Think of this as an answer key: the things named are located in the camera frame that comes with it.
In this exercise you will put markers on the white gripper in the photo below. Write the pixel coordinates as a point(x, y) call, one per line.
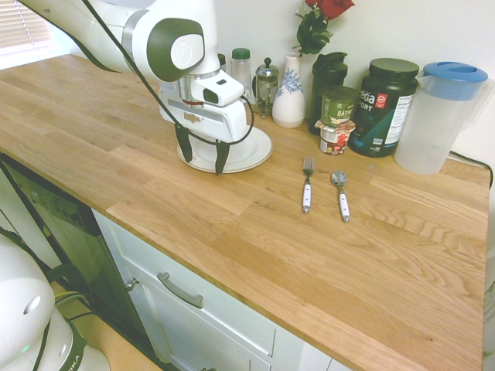
point(228, 121)

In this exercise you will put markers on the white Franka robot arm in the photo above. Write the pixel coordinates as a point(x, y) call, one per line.
point(116, 35)

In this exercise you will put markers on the white plate with gold rim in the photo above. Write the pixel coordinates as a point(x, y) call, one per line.
point(247, 150)

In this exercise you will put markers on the clear bottle with green lid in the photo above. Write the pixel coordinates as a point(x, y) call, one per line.
point(241, 73)

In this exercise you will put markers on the glass French press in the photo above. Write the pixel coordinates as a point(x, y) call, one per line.
point(267, 87)

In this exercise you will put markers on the white vase with blue print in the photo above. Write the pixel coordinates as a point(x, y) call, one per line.
point(288, 104)

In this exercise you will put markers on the red and white yogurt cup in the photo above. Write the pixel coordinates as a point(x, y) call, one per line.
point(334, 139)

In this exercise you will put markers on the green oatmeal cup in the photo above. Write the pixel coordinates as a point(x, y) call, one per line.
point(339, 106)

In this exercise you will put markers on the black shaker bottle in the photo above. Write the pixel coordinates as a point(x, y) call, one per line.
point(326, 73)

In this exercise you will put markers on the silver cabinet knob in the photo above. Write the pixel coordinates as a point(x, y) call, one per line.
point(131, 284)

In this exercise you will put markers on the black dishwasher door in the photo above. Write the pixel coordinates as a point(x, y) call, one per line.
point(77, 239)

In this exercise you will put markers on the red rose with green leaves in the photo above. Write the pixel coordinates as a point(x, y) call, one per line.
point(315, 31)

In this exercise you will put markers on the white cabinet drawer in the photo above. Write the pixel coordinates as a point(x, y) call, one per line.
point(216, 332)

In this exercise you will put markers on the black protein powder tub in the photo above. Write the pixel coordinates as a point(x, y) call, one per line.
point(386, 96)

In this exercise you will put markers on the white window blind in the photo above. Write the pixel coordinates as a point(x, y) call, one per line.
point(21, 23)

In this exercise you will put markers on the clear pitcher with blue lid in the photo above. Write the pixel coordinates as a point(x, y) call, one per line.
point(429, 123)

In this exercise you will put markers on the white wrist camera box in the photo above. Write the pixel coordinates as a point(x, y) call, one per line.
point(222, 90)

